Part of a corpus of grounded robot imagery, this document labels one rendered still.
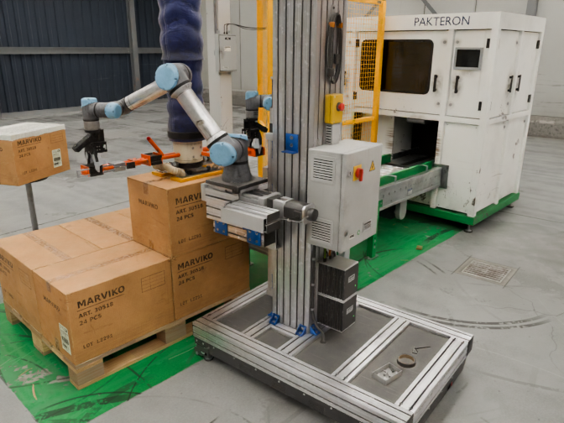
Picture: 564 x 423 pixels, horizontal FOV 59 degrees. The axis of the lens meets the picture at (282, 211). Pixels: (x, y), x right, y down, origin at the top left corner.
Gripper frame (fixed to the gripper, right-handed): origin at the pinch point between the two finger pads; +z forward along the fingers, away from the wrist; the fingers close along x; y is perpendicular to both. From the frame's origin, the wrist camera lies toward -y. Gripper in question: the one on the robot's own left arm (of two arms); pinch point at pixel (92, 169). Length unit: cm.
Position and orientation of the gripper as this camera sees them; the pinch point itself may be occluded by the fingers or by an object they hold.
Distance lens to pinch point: 270.3
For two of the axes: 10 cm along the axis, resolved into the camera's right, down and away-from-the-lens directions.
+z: -0.1, 9.5, 3.1
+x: -7.3, -2.2, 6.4
